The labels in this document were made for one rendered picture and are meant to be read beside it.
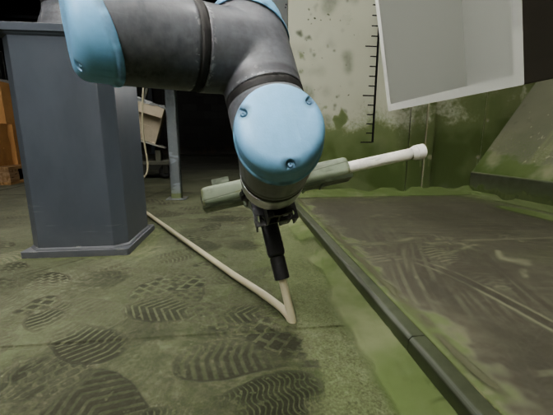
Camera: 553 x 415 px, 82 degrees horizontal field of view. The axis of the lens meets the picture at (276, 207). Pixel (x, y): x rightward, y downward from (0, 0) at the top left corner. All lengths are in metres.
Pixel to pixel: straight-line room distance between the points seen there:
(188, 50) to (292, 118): 0.12
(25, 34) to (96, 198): 0.46
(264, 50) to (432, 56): 1.19
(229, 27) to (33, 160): 0.87
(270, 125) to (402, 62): 1.17
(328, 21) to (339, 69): 0.24
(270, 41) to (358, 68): 1.56
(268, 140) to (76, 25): 0.18
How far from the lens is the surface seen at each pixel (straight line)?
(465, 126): 2.19
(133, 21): 0.34
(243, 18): 0.39
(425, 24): 1.52
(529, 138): 2.14
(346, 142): 1.87
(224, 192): 0.64
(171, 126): 2.02
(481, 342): 0.60
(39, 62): 1.14
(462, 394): 0.49
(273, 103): 0.32
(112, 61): 0.34
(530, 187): 1.93
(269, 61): 0.36
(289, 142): 0.31
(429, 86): 1.50
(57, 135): 1.11
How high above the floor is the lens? 0.33
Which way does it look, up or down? 11 degrees down
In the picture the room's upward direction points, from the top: straight up
